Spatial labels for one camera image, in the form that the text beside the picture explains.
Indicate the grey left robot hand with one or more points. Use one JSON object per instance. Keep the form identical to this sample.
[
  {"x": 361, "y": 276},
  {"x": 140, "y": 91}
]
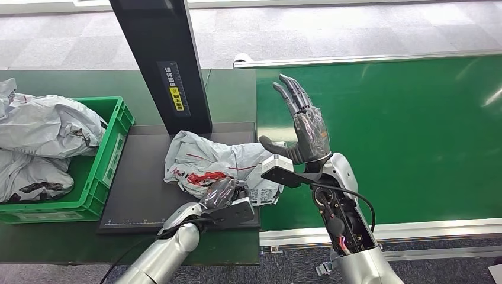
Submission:
[{"x": 221, "y": 193}]

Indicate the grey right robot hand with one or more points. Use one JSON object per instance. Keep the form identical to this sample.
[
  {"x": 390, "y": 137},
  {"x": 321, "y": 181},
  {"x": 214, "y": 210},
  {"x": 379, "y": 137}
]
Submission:
[{"x": 311, "y": 133}]

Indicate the grey red-printed poly mailer package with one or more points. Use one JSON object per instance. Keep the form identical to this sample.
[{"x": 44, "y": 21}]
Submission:
[{"x": 204, "y": 160}]

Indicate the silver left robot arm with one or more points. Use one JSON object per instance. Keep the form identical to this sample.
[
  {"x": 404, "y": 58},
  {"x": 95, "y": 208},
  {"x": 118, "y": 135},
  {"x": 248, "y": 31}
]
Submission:
[{"x": 168, "y": 251}]

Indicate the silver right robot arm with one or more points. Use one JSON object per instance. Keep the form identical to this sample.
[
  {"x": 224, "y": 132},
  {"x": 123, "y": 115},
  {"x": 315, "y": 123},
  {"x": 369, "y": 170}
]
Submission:
[{"x": 364, "y": 266}]

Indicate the green conveyor belt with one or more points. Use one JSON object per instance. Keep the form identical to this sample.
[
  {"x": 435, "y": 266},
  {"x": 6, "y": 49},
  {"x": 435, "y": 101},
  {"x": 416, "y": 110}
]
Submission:
[{"x": 412, "y": 137}]

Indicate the large grey poly mailer package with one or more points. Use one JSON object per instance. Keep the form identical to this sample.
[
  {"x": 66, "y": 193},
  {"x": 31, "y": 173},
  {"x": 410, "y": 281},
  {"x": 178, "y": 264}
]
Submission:
[{"x": 47, "y": 125}]

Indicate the small grey poly mailer package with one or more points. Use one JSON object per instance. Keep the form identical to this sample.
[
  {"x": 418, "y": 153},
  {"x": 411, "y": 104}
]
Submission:
[{"x": 31, "y": 176}]

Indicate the yellow column label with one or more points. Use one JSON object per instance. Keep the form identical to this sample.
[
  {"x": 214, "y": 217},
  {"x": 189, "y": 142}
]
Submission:
[{"x": 177, "y": 98}]

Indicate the green plastic crate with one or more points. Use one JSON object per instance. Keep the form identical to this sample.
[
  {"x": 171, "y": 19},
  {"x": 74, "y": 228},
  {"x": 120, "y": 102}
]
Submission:
[{"x": 96, "y": 184}]

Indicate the black scanner column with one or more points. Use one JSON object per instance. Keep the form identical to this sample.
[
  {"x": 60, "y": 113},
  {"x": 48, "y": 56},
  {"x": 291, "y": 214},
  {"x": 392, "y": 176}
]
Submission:
[{"x": 161, "y": 39}]

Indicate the white flat object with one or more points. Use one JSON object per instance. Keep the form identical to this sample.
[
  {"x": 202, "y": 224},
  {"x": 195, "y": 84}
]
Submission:
[{"x": 496, "y": 275}]

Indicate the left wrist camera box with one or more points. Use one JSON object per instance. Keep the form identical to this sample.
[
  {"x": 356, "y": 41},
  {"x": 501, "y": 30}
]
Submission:
[{"x": 233, "y": 215}]

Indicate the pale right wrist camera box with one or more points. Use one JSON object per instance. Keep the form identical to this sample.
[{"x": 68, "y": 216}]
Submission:
[{"x": 276, "y": 162}]

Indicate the black right camera bracket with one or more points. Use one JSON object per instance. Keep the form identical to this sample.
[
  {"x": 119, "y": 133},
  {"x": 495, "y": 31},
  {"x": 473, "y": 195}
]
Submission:
[{"x": 290, "y": 178}]

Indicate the thin aluminium conveyor rail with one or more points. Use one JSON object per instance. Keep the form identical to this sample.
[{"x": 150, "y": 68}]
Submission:
[{"x": 353, "y": 60}]

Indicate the black scanner base plate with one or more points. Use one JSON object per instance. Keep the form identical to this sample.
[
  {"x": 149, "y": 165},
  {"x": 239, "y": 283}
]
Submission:
[{"x": 137, "y": 188}]

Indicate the wide aluminium conveyor rail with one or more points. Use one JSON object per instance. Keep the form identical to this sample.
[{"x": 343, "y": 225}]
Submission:
[{"x": 431, "y": 229}]

